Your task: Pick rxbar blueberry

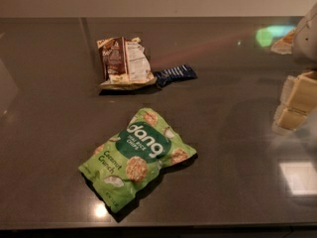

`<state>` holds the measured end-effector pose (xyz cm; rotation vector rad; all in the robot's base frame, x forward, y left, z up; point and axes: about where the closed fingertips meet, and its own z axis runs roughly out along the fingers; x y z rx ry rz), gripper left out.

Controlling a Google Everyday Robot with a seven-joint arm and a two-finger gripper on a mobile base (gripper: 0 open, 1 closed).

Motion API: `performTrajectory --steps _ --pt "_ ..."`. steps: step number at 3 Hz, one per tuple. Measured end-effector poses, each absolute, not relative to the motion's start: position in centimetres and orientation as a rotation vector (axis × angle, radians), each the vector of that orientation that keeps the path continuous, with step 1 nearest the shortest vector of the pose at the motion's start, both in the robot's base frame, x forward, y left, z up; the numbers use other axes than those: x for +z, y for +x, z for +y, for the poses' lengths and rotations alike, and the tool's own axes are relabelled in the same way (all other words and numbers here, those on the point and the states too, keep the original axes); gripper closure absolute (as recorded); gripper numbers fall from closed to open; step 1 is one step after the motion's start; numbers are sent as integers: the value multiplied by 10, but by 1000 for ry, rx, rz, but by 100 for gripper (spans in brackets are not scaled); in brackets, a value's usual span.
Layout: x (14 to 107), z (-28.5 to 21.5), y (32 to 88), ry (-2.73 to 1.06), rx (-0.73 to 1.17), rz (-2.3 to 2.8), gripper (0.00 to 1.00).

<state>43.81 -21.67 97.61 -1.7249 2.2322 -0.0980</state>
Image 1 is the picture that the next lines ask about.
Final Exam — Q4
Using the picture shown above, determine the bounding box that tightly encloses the green dang rice chips bag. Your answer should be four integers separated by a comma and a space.
79, 108, 196, 213

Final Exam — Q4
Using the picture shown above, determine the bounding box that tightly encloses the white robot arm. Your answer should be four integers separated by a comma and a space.
271, 4, 317, 135

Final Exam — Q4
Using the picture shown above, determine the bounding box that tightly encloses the brown and white snack bag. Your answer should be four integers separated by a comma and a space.
97, 37, 157, 90

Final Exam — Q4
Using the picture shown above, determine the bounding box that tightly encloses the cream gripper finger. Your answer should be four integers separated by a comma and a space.
271, 105, 307, 135
280, 70, 317, 113

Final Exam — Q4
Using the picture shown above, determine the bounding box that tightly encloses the blue rxbar blueberry bar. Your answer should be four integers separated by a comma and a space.
154, 64, 197, 87

